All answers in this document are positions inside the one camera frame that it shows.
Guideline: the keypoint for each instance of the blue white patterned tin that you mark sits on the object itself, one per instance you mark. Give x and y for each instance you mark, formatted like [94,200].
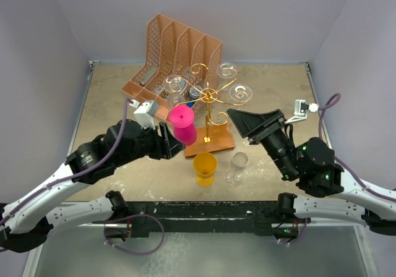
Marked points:
[195,92]

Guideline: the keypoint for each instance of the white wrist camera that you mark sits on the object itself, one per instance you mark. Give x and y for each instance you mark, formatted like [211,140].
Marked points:
[144,112]
[302,108]

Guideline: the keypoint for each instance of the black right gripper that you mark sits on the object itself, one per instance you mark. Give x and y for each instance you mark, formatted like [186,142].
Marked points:
[247,123]

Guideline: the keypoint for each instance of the clear round wine glass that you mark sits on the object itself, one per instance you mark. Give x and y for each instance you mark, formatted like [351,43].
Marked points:
[226,71]

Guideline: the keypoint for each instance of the clear flute wine glass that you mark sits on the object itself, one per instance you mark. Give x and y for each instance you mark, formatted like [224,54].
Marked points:
[240,94]

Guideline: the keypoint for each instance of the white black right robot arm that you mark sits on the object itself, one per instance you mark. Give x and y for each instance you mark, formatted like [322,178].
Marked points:
[330,189]

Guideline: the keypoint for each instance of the pink plastic goblet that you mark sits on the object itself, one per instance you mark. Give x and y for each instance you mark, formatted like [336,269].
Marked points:
[181,118]

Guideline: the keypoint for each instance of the clear lying wine glass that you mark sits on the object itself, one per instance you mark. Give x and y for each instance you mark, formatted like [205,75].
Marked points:
[239,162]

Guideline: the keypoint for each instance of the clear tall wine glass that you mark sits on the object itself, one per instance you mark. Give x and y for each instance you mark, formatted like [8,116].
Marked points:
[175,85]

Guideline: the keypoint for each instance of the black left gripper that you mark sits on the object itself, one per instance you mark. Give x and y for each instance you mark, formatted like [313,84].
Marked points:
[167,146]

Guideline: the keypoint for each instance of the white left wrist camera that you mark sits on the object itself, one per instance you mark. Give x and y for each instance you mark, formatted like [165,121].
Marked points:
[144,112]

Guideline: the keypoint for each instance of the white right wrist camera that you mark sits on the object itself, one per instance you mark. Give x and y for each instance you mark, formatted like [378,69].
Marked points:
[302,108]

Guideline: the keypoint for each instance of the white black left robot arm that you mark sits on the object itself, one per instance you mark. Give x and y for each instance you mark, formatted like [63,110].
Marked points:
[30,220]

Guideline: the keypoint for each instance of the yellow plastic goblet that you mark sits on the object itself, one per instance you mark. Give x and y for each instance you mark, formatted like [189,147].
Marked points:
[205,165]

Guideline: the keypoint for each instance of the orange plastic file organizer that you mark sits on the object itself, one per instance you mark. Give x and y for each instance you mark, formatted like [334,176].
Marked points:
[173,48]

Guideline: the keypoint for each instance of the gold wire wine glass rack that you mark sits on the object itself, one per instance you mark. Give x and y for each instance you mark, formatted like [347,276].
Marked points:
[214,136]

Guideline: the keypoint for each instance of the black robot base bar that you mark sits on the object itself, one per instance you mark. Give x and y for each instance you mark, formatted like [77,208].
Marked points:
[260,218]

